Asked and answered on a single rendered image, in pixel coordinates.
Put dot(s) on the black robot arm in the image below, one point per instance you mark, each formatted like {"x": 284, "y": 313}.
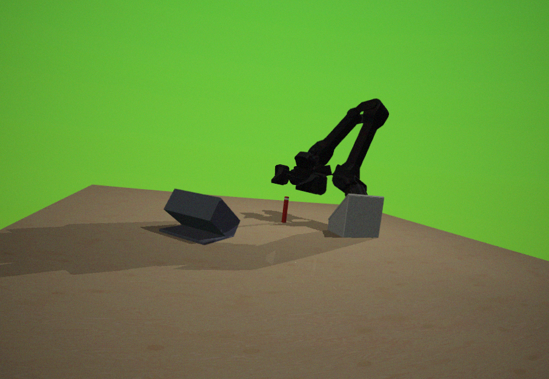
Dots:
{"x": 346, "y": 177}

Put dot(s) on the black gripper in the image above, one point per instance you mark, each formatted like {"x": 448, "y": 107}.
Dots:
{"x": 315, "y": 183}

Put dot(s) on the red peg with white band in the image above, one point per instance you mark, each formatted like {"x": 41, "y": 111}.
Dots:
{"x": 285, "y": 208}

